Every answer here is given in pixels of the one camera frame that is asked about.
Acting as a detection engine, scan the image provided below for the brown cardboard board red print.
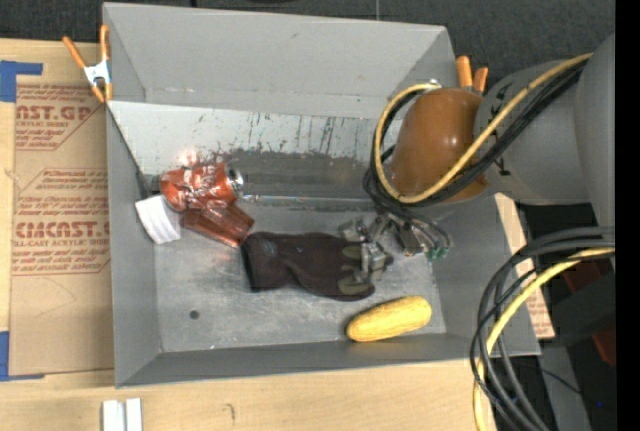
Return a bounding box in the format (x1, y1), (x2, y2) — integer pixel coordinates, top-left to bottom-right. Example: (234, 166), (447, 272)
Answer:
(0, 37), (557, 381)

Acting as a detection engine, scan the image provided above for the crushed red drink can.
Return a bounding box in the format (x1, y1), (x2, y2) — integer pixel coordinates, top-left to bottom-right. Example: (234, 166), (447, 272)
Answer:
(158, 162), (246, 212)

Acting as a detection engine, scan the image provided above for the dark brown glove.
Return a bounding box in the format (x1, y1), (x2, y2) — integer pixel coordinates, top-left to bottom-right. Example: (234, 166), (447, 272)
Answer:
(240, 231), (377, 303)

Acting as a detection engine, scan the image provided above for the yellow toy corn cob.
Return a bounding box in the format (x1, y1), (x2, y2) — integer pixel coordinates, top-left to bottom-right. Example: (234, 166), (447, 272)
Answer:
(345, 295), (433, 344)

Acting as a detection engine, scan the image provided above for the grey metal bin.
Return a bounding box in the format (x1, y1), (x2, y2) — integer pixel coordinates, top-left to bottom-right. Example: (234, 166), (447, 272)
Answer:
(102, 2), (542, 389)

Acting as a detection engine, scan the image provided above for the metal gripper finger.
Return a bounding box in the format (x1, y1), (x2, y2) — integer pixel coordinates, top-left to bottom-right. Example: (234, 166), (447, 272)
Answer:
(340, 217), (377, 244)
(338, 241), (394, 297)

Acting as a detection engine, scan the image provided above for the red clear plastic cup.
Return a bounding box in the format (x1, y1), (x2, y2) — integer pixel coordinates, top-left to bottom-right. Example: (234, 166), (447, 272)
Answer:
(180, 201), (256, 249)

